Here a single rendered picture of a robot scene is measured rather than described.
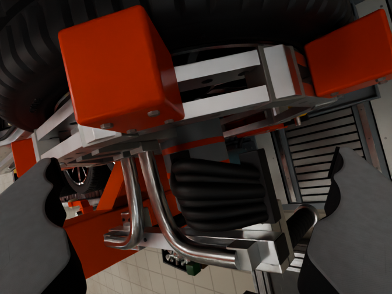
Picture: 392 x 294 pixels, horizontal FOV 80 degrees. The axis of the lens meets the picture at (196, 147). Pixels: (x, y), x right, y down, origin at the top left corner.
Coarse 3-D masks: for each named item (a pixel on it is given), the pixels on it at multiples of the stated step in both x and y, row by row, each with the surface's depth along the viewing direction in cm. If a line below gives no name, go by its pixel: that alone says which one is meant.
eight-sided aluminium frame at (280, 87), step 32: (192, 64) 26; (224, 64) 26; (256, 64) 26; (288, 64) 26; (224, 96) 26; (256, 96) 26; (288, 96) 26; (64, 128) 34; (96, 128) 25; (160, 128) 28; (224, 128) 75; (256, 128) 67; (64, 160) 37; (96, 160) 56
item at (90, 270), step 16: (128, 208) 79; (176, 208) 94; (64, 224) 70; (80, 224) 68; (96, 224) 71; (112, 224) 74; (80, 240) 67; (96, 240) 70; (80, 256) 66; (96, 256) 69; (112, 256) 72; (128, 256) 76; (96, 272) 68
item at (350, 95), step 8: (352, 8) 87; (368, 88) 87; (376, 88) 84; (344, 96) 92; (352, 96) 90; (360, 96) 89; (368, 96) 87; (376, 96) 84; (336, 104) 94; (344, 104) 92; (352, 104) 90; (312, 112) 100; (320, 112) 96
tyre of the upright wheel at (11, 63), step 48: (0, 0) 24; (48, 0) 22; (96, 0) 20; (144, 0) 20; (192, 0) 21; (240, 0) 22; (288, 0) 23; (336, 0) 27; (0, 48) 25; (48, 48) 22; (0, 96) 29; (48, 96) 32
